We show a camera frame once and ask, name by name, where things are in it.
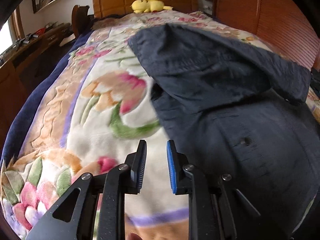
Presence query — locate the yellow plush toy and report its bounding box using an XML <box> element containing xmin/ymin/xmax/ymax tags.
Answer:
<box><xmin>131</xmin><ymin>0</ymin><xmax>173</xmax><ymax>14</ymax></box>

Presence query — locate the window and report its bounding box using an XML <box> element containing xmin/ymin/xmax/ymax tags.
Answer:
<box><xmin>1</xmin><ymin>6</ymin><xmax>25</xmax><ymax>54</ymax></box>

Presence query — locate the wooden louvered wardrobe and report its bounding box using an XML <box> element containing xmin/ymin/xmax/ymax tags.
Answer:
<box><xmin>205</xmin><ymin>0</ymin><xmax>319</xmax><ymax>70</ymax></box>

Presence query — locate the wooden chair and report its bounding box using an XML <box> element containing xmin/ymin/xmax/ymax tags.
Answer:
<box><xmin>72</xmin><ymin>5</ymin><xmax>90</xmax><ymax>38</ymax></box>

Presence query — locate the black jacket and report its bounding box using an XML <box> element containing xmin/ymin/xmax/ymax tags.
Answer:
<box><xmin>128</xmin><ymin>24</ymin><xmax>319</xmax><ymax>239</ymax></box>

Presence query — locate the long wooden desk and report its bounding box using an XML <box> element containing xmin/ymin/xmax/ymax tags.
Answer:
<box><xmin>1</xmin><ymin>23</ymin><xmax>71</xmax><ymax>144</ymax></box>

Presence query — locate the floral bed blanket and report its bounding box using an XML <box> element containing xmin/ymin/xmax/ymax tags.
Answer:
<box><xmin>0</xmin><ymin>10</ymin><xmax>320</xmax><ymax>240</ymax></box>

